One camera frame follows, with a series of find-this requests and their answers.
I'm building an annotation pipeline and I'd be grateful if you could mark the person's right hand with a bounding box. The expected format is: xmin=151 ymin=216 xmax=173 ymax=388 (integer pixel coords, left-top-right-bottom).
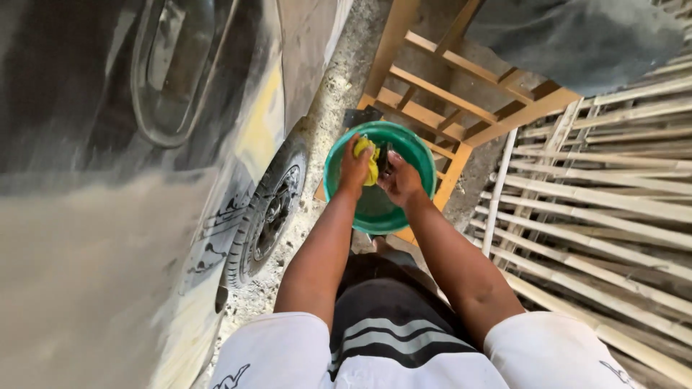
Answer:
xmin=377 ymin=151 xmax=425 ymax=209

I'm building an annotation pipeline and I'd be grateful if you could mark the person's left hand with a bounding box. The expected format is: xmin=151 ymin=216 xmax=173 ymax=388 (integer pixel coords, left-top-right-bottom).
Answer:
xmin=338 ymin=133 xmax=375 ymax=198

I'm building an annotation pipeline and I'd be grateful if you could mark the yellow cloth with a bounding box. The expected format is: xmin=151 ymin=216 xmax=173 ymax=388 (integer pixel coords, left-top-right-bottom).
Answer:
xmin=354 ymin=135 xmax=381 ymax=187

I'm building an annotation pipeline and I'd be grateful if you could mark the dark sanding block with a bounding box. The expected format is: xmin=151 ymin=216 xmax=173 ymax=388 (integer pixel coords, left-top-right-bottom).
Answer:
xmin=377 ymin=142 xmax=393 ymax=177

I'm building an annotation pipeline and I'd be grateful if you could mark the black sandpaper sheet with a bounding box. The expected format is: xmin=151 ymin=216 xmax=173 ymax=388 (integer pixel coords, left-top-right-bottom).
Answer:
xmin=342 ymin=106 xmax=385 ymax=129

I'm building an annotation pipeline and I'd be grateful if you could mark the green plastic basin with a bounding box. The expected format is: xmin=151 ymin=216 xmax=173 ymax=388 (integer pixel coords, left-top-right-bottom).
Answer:
xmin=323 ymin=120 xmax=437 ymax=235

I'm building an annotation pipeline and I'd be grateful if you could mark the black car wheel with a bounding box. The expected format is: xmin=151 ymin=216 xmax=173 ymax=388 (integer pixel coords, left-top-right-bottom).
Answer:
xmin=223 ymin=131 xmax=309 ymax=290

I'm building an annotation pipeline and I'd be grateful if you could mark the bamboo fence panel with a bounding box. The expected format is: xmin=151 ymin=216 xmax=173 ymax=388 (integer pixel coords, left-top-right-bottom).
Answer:
xmin=465 ymin=51 xmax=692 ymax=387

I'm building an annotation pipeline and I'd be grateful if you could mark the grey tarp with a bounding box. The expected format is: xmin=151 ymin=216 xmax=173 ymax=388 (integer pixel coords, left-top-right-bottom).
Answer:
xmin=465 ymin=0 xmax=687 ymax=98

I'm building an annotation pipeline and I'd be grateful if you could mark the sanded grey car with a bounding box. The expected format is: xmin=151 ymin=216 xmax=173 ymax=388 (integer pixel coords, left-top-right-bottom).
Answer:
xmin=0 ymin=0 xmax=355 ymax=389

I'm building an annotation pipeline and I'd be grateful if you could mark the wooden slatted frame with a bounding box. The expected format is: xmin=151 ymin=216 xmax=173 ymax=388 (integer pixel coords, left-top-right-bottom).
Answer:
xmin=314 ymin=0 xmax=582 ymax=246

